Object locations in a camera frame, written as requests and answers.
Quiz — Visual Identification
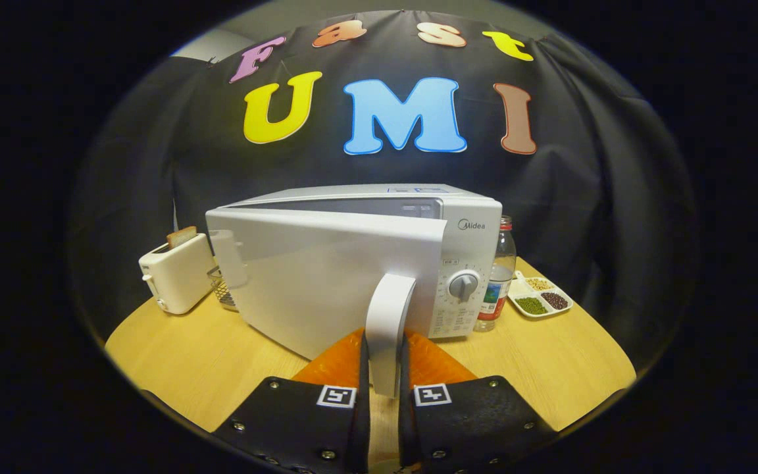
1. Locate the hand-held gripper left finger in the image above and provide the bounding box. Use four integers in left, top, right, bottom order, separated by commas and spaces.
211, 327, 371, 474

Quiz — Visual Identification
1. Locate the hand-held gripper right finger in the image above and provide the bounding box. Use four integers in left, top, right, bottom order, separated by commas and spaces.
397, 329, 559, 471

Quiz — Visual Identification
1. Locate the white microwave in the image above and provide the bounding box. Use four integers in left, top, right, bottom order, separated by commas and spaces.
205, 184, 503, 399

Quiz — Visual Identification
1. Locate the clear bottle with red cap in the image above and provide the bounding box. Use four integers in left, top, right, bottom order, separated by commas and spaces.
474, 215, 517, 332

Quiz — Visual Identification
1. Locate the white divided dish with beans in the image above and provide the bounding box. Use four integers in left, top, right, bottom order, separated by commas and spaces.
507, 271, 574, 319

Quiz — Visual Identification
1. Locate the white toaster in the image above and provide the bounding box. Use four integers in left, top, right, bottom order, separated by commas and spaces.
139, 232, 216, 315

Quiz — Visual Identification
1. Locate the brown toast slice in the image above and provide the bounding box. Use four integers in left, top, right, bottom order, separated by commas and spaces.
167, 226, 198, 250

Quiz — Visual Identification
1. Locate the wire mesh basket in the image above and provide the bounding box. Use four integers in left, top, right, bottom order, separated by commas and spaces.
207, 265, 240, 312

